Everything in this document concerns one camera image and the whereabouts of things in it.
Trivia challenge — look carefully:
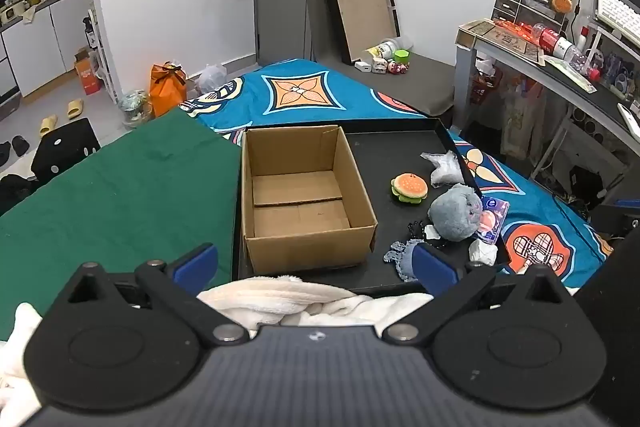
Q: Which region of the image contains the black and white plush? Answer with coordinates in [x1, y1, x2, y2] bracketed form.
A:
[0, 157, 37, 216]

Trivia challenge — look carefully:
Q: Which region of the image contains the black lace cloth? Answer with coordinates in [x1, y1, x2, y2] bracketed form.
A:
[407, 219, 442, 249]

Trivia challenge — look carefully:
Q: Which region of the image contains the white kitchen cabinet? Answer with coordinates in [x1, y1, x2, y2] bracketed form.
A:
[0, 0, 97, 104]

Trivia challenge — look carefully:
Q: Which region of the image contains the red and white bottle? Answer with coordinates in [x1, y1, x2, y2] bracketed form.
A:
[539, 29, 587, 64]

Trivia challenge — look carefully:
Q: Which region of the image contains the red basket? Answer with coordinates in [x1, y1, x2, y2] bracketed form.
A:
[472, 71, 502, 101]

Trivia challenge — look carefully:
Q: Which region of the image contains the white narrow rack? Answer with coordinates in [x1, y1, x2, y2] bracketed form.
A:
[87, 0, 119, 104]

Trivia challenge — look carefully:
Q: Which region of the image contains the grey desk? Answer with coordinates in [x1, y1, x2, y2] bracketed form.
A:
[454, 19, 640, 188]

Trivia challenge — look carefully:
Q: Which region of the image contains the blue patterned blanket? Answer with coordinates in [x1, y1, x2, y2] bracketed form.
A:
[179, 58, 613, 279]

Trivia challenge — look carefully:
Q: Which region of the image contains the grey fluffy plush ball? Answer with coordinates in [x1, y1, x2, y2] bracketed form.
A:
[428, 184, 484, 241]

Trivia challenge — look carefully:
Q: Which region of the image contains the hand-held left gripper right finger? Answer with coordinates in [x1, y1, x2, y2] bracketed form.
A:
[382, 243, 571, 347]

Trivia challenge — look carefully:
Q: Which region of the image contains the white fleece blanket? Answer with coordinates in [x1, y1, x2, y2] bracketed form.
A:
[0, 275, 435, 427]

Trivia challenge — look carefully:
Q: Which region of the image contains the grey floor mattress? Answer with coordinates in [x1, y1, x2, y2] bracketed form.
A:
[302, 0, 457, 116]

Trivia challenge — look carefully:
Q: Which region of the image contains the pair of black slippers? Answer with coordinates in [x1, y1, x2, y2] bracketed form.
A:
[0, 135, 31, 166]

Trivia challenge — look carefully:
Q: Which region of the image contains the blue-grey crochet cloth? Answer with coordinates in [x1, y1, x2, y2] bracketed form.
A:
[383, 239, 426, 282]

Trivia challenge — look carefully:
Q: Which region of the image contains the white plastic bag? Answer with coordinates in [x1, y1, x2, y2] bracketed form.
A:
[197, 63, 229, 94]
[468, 239, 499, 266]

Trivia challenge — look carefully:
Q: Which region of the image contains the black-framed cardboard board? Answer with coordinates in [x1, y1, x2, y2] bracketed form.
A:
[316, 0, 401, 66]

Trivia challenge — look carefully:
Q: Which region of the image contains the white keyboard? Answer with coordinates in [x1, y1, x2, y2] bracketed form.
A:
[594, 0, 640, 41]

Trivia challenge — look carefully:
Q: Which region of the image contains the large shallow black tray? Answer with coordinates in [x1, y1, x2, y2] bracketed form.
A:
[231, 118, 512, 296]

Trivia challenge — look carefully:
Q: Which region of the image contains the purple tissue pack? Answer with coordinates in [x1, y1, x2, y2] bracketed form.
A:
[474, 197, 510, 243]

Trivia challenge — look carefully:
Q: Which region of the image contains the white plastic jar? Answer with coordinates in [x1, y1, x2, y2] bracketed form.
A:
[366, 39, 401, 60]

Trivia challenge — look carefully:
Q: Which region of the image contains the cream hanging bag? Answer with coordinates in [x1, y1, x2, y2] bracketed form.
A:
[499, 76, 544, 158]

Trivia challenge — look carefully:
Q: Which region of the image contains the crumpled clear plastic bag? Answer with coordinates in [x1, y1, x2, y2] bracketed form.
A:
[420, 150, 469, 188]

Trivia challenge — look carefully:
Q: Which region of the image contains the black dice-shaped stool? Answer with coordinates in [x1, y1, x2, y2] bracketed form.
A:
[30, 117, 101, 182]

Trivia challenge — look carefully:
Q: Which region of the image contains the orange carton box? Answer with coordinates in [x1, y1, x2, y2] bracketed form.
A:
[74, 49, 104, 96]

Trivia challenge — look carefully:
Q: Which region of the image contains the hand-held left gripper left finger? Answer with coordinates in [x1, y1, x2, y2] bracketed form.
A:
[67, 243, 249, 348]

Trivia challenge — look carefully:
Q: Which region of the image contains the orange gift bag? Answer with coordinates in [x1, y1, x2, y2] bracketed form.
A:
[149, 62, 188, 118]

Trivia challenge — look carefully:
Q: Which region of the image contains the hamburger plush toy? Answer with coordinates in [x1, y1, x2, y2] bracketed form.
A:
[390, 173, 429, 206]

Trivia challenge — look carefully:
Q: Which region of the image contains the green cloth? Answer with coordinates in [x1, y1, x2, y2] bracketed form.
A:
[0, 109, 247, 343]

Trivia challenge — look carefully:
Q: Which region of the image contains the cardboard box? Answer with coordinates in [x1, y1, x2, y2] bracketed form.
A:
[241, 124, 379, 276]

